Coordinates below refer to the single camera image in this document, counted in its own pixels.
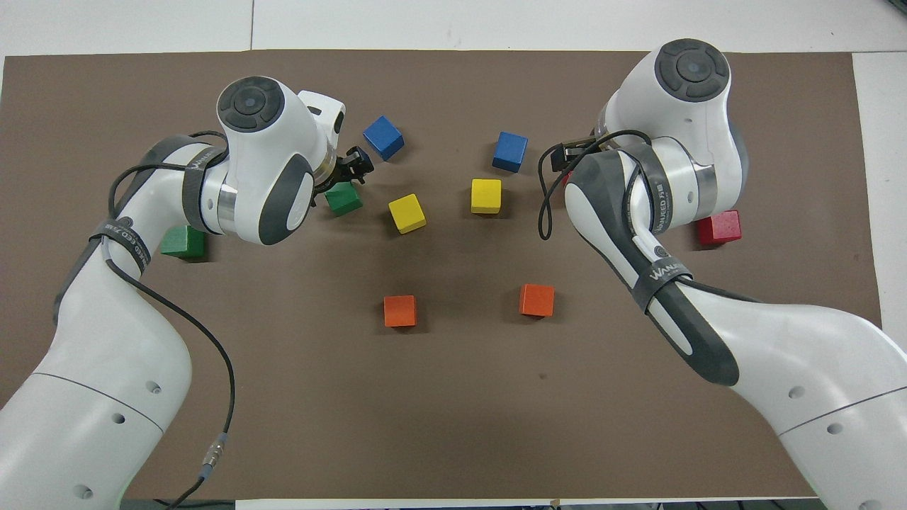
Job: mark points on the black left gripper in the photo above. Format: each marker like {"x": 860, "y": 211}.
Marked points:
{"x": 341, "y": 173}

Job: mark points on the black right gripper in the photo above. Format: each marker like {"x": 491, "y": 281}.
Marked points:
{"x": 597, "y": 145}

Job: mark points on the green wooden cube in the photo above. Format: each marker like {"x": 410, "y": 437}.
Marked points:
{"x": 345, "y": 201}
{"x": 183, "y": 244}

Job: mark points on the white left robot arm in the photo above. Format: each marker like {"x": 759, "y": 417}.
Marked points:
{"x": 85, "y": 354}

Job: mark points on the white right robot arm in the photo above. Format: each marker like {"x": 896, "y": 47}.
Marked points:
{"x": 815, "y": 368}

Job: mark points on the blue wooden cube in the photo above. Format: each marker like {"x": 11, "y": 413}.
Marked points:
{"x": 383, "y": 137}
{"x": 510, "y": 151}

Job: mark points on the yellow wooden cube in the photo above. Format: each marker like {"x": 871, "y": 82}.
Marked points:
{"x": 486, "y": 196}
{"x": 407, "y": 213}

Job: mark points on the orange wooden cube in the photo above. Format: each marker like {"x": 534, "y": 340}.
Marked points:
{"x": 536, "y": 300}
{"x": 400, "y": 311}

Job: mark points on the brown table mat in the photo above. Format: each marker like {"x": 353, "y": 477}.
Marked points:
{"x": 453, "y": 425}

